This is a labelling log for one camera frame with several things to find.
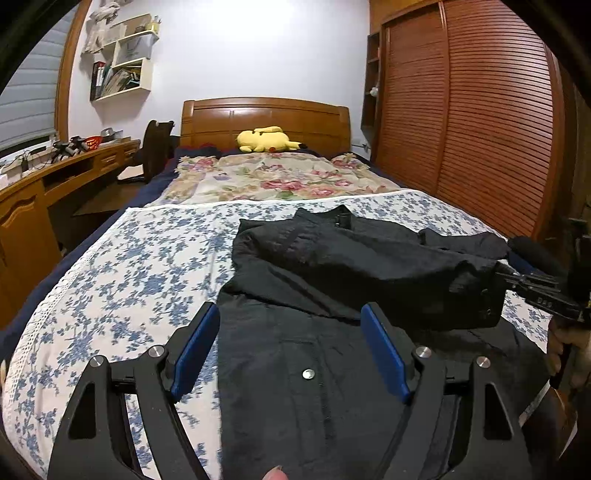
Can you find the blue floral bedsheet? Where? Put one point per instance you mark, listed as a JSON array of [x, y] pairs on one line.
[[138, 277]]

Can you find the wooden louvred wardrobe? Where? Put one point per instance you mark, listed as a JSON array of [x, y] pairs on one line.
[[461, 115]]

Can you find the pink floral quilt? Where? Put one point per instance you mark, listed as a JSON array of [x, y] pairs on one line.
[[277, 177]]

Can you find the dark wooden chair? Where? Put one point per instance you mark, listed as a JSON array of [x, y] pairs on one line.
[[154, 143]]

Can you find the person's right hand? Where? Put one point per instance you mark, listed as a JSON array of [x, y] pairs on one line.
[[575, 341]]

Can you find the yellow plush toy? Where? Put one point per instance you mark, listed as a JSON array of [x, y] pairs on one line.
[[265, 139]]

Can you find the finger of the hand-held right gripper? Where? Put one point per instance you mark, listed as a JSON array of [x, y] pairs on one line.
[[524, 268], [540, 295]]

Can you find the wooden headboard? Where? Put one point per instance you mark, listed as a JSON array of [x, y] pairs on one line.
[[263, 122]]

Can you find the person's left hand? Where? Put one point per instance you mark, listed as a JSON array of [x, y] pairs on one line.
[[276, 473]]

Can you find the white wall shelf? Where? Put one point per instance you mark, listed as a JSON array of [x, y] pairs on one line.
[[129, 55]]

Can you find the black tools on desk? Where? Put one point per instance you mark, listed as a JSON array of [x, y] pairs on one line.
[[69, 146]]

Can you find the row of books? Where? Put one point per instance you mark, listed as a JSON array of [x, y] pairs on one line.
[[115, 79]]

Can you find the wooden window frame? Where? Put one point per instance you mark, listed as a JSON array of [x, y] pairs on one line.
[[69, 78]]

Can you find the wooden desk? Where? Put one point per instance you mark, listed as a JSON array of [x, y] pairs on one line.
[[27, 203]]

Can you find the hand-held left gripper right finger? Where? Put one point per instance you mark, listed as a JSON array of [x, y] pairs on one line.
[[385, 355]]

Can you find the white cloth bundle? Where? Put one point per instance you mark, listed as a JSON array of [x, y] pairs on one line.
[[100, 25]]

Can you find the black jacket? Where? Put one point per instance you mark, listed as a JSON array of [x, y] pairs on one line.
[[323, 295]]

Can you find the grey window blind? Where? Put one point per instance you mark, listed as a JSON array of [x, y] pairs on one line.
[[32, 87]]

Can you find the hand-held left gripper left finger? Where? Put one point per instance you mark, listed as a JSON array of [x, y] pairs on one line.
[[198, 350]]

